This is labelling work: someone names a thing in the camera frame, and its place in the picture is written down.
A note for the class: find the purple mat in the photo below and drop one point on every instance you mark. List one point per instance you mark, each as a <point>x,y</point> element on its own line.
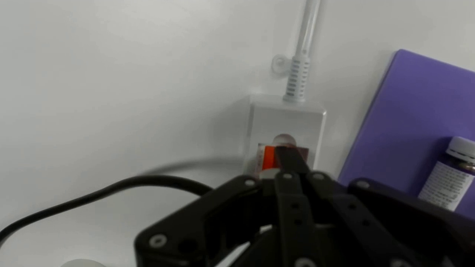
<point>410,124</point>

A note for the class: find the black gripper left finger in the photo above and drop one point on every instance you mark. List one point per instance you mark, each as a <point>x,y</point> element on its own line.
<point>291,217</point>

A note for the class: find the white power strip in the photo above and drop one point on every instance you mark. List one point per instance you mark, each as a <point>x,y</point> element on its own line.
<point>287,121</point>

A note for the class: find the small white-labelled bottle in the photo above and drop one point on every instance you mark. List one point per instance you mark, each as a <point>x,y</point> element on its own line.
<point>447,180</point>

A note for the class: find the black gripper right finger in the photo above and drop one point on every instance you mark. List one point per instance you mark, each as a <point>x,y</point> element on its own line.
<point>376,223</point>

